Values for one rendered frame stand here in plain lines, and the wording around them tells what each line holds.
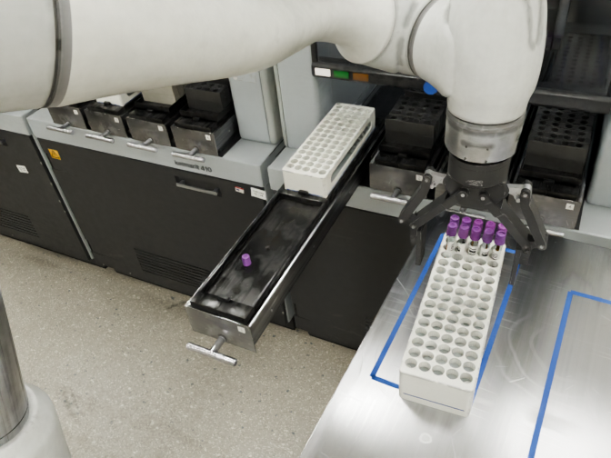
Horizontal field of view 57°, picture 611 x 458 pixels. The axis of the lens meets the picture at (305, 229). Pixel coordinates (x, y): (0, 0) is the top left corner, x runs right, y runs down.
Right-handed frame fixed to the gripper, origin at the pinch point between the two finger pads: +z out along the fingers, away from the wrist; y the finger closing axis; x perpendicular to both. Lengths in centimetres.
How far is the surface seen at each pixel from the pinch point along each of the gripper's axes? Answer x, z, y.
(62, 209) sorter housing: 44, 57, -145
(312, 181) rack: 22.4, 7.6, -34.4
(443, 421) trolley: -19.9, 10.9, 1.7
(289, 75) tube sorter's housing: 48, -2, -50
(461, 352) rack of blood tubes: -12.0, 5.3, 2.1
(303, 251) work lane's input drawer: 7.4, 12.7, -30.7
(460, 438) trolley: -21.6, 10.9, 4.3
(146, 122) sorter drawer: 41, 12, -90
